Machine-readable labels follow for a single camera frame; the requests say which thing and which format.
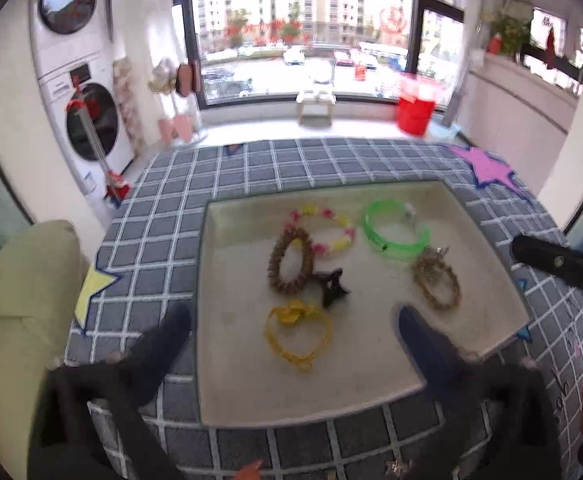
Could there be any white dryer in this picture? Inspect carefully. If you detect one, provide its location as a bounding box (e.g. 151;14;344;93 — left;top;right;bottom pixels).
28;0;114;80

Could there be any red bucket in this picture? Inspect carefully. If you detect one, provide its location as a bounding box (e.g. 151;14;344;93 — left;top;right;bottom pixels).
396;72;447;137

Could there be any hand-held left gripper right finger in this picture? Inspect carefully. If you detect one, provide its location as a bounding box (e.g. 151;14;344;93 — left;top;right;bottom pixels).
398;305;563;480

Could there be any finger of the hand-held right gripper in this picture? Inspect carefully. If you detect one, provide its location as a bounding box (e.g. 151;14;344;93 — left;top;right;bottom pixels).
511;235;583;307

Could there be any yellow cord flower bracelet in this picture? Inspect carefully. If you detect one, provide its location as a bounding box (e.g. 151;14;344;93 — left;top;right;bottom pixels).
264;300;333;372

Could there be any potted green plant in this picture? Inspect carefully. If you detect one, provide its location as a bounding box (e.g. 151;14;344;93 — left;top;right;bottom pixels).
486;2;533;58

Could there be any pink yellow beaded bracelet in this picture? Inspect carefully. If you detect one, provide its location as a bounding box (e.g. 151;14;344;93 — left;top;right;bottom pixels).
289;205;357;256

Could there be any brown striped bead bracelet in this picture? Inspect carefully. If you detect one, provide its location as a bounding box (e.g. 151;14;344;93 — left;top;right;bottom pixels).
268;226;316;296

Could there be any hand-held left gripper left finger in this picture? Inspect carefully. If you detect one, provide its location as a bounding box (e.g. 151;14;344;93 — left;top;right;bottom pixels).
26;301;192;480

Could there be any green translucent bangle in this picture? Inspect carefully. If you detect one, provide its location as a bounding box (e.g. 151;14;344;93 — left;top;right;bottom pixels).
362;200;431;263

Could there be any olive beaded bracelet with charm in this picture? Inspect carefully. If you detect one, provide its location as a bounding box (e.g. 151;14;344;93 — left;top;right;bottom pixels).
411;247;462;311

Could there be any slipper rack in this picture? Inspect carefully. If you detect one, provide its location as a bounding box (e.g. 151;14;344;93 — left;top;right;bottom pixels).
148;57;209;146

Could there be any light green sofa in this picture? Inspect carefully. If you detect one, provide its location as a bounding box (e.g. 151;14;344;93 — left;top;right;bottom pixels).
0;220;107;480

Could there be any white washing machine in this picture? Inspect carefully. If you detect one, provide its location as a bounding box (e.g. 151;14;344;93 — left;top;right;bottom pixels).
38;55;137;196

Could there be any small white stool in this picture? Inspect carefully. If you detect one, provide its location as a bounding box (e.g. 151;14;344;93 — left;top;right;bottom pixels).
295;89;336;128

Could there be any black hair clip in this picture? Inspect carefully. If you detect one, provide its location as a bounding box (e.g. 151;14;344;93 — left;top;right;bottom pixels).
314;268;351;309

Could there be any mop with red head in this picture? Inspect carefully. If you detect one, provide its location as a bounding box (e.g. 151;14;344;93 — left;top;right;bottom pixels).
66;87;132;207

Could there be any beige tray mat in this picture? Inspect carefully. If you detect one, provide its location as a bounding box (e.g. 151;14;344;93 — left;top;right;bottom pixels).
196;180;531;428

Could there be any grey grid printed blanket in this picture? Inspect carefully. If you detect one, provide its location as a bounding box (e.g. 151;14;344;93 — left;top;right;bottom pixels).
64;137;583;480

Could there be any white cabinet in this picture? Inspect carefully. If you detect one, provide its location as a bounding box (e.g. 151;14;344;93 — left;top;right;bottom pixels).
464;55;579;192

